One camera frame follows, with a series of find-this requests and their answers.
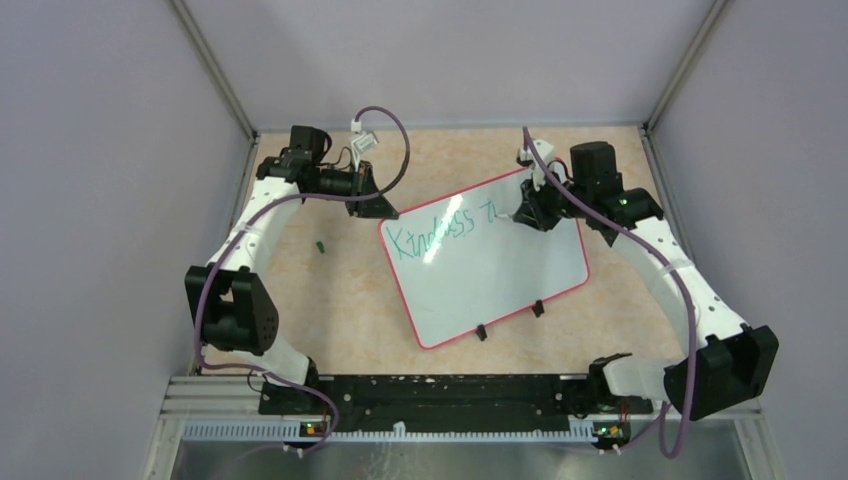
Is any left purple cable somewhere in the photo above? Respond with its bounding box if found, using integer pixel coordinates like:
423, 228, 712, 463
190, 104, 412, 458

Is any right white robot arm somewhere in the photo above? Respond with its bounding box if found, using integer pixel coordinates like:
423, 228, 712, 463
511, 139, 779, 421

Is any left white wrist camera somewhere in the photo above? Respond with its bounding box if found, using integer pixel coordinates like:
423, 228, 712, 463
349, 118, 379, 171

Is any black whiteboard clip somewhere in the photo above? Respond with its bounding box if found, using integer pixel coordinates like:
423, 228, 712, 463
475, 324, 488, 342
531, 300, 545, 318

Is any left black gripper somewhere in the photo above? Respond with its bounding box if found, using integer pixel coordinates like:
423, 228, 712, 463
309, 160, 399, 220

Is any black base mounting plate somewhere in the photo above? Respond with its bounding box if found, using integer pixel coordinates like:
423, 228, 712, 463
258, 374, 654, 434

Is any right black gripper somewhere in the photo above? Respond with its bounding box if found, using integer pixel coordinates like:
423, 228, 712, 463
515, 166, 591, 233

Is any white board with red frame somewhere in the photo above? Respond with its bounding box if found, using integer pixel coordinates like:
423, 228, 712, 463
377, 170, 590, 349

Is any white cable duct rail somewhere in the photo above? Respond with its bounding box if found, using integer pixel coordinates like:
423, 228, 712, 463
181, 420, 598, 445

